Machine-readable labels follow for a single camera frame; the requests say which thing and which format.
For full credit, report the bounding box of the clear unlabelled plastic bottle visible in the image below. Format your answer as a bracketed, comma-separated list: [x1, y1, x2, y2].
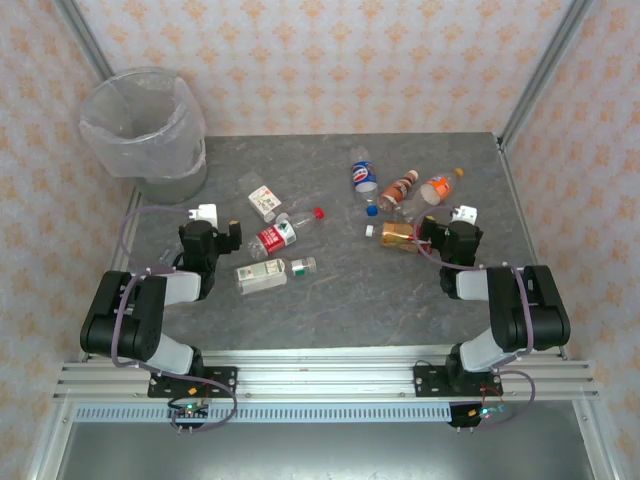
[394, 197, 431, 224]

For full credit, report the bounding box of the gold label plastic bottle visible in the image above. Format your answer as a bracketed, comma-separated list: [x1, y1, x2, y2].
[364, 221, 420, 255]

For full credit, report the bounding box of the red label plastic bottle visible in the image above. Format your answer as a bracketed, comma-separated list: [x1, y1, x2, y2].
[247, 207, 326, 260]

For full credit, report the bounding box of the white label small bottle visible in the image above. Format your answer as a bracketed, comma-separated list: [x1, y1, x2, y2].
[238, 171, 291, 224]

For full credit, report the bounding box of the green label square bottle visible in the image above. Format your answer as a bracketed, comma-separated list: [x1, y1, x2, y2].
[235, 256, 319, 296]

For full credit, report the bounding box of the orange label plastic bottle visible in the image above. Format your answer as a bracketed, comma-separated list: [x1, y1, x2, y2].
[418, 167, 465, 206]

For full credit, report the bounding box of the brown label plastic bottle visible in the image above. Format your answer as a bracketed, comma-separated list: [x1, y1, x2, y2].
[377, 168, 421, 211]

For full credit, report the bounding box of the blue label cola bottle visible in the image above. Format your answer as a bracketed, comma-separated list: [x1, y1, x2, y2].
[349, 145, 380, 217]

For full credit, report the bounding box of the clear plastic bin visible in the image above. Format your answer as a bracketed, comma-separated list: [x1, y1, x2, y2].
[78, 67, 209, 204]

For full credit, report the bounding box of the clear plastic bin liner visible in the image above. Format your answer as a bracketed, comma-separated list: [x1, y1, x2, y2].
[78, 67, 207, 180]

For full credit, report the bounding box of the grey metal panel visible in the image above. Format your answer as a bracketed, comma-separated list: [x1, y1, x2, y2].
[54, 422, 599, 480]

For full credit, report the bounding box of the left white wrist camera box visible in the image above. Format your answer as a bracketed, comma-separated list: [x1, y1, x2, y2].
[188, 202, 220, 225]

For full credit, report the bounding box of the aluminium table side rail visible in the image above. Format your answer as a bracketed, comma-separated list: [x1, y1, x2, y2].
[497, 134, 571, 361]
[79, 187, 144, 361]

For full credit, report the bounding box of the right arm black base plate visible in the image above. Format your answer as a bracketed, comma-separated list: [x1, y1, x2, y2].
[413, 363, 501, 399]

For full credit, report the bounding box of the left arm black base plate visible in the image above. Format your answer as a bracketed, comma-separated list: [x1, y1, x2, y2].
[147, 366, 239, 399]

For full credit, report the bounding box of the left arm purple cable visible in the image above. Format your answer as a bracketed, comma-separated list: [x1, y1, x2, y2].
[110, 205, 239, 432]

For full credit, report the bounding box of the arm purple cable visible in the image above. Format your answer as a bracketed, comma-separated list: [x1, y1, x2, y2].
[413, 205, 535, 431]
[110, 205, 239, 432]

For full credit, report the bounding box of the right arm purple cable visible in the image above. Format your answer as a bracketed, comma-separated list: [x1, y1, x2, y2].
[413, 205, 535, 431]

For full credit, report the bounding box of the aluminium mounting rail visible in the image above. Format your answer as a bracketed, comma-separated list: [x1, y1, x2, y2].
[53, 349, 600, 401]

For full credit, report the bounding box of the slotted grey cable duct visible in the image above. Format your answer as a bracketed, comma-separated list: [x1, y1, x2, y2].
[73, 405, 454, 424]

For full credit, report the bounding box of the aluminium frame post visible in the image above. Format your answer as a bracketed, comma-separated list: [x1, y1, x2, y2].
[499, 0, 596, 151]
[52, 0, 117, 84]

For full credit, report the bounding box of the aluminium frame leg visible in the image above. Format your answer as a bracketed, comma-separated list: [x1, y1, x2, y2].
[27, 399, 76, 480]
[572, 399, 626, 480]

